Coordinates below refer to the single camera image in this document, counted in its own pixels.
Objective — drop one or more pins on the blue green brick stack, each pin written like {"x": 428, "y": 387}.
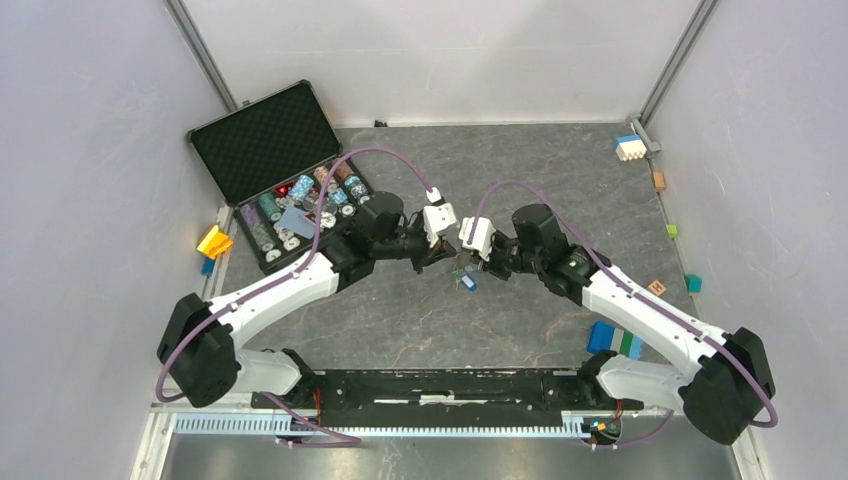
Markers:
{"x": 604, "y": 336}

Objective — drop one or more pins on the grey slotted cable duct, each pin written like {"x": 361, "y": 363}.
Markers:
{"x": 281, "y": 424}

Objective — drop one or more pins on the blue key tag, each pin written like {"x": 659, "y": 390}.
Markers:
{"x": 468, "y": 282}

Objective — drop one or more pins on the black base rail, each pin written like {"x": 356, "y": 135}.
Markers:
{"x": 522, "y": 397}

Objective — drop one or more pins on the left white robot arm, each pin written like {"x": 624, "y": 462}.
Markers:
{"x": 201, "y": 348}

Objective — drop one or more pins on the small orange patterned block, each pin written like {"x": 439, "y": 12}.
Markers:
{"x": 657, "y": 288}

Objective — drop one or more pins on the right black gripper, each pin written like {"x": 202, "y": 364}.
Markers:
{"x": 496, "y": 239}

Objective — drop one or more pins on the black poker chip case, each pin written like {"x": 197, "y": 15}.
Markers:
{"x": 273, "y": 162}

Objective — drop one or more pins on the small blue block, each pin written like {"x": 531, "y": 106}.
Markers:
{"x": 208, "y": 267}

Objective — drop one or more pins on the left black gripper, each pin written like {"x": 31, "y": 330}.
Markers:
{"x": 429, "y": 255}

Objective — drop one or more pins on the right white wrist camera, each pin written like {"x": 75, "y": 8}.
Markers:
{"x": 476, "y": 236}

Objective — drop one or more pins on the blue white toy brick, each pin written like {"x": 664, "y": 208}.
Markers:
{"x": 630, "y": 147}

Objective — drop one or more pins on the teal small block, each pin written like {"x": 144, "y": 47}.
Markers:
{"x": 693, "y": 283}

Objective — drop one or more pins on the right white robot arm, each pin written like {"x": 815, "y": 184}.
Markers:
{"x": 720, "y": 381}

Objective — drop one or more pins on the yellow orange toy block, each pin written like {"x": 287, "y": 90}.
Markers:
{"x": 214, "y": 243}

